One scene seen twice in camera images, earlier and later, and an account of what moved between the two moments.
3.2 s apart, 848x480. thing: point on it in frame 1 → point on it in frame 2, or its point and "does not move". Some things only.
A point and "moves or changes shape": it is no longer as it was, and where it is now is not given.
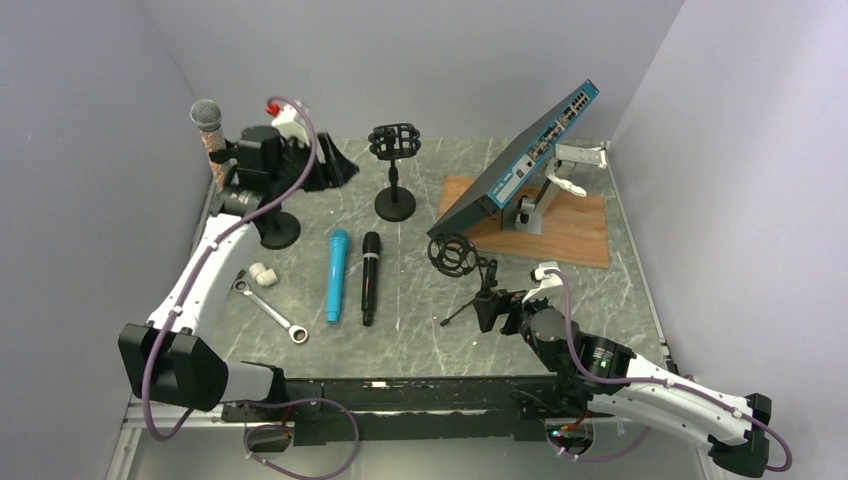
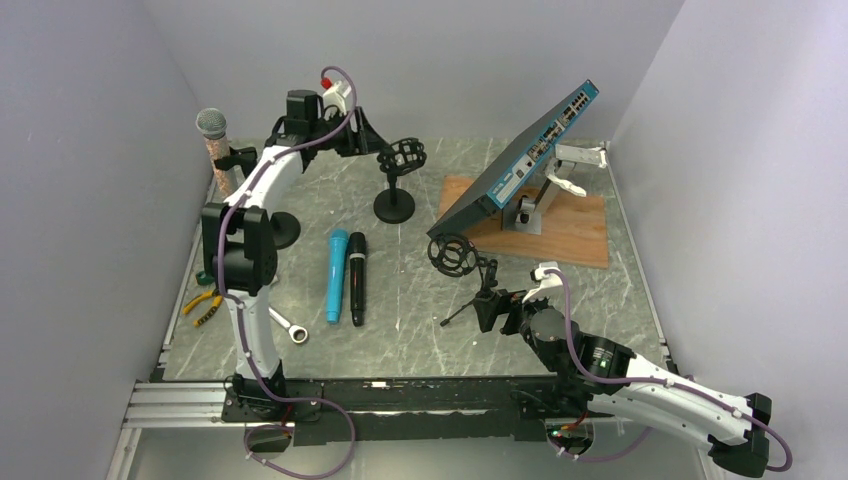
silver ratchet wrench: [298, 334] does not move
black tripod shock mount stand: [454, 255] does not move
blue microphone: [338, 249] does not move
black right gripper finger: [490, 308] does not move
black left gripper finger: [333, 171] → [362, 138]
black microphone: [370, 265] moves or changes shape
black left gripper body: [296, 158] → [338, 141]
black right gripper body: [518, 310] does not move
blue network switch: [487, 194] does not move
